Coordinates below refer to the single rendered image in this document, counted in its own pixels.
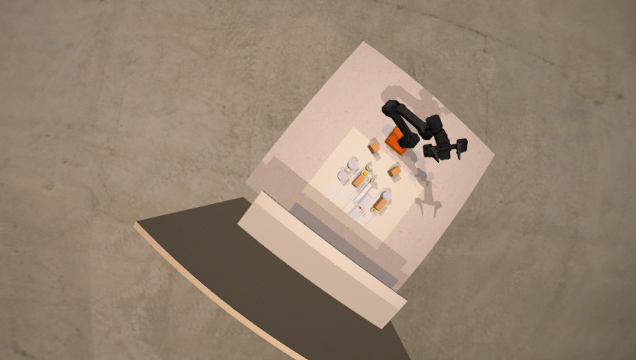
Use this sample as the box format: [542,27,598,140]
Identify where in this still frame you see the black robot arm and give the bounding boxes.
[382,100,451,160]

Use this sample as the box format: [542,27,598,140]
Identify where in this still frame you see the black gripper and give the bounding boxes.
[422,133,468,163]

